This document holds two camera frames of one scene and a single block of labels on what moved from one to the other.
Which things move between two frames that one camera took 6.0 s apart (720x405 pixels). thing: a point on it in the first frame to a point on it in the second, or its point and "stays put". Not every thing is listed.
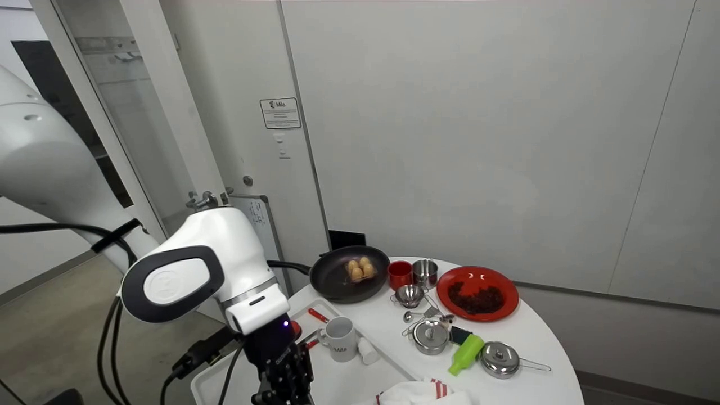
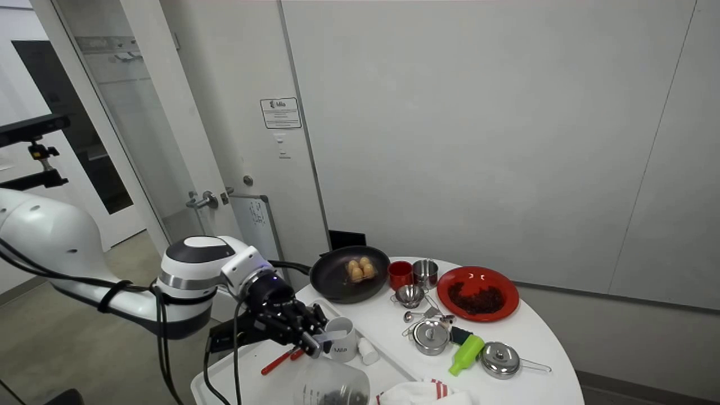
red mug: x=402 y=272 stays put
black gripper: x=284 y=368 to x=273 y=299
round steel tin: x=430 y=335 stays put
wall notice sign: x=280 y=112 stays put
